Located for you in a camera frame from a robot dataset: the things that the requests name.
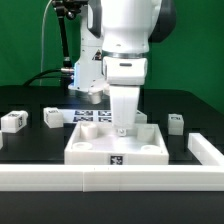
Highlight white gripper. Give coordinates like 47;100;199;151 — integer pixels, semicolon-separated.
103;56;148;136

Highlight white square tabletop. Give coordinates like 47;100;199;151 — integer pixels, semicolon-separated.
64;121;169;165

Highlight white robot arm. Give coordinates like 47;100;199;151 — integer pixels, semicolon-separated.
69;0;176;136

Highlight fiducial marker sheet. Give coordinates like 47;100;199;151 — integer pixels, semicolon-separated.
60;109;111;124

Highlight white U-shaped fence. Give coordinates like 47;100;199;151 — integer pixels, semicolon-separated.
0;132;224;193

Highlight black cables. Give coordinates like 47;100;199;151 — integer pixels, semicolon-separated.
22;67;75;87

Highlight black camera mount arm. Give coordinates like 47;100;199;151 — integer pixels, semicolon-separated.
52;0;81;67

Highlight white cable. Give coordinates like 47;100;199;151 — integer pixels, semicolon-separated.
39;0;54;87

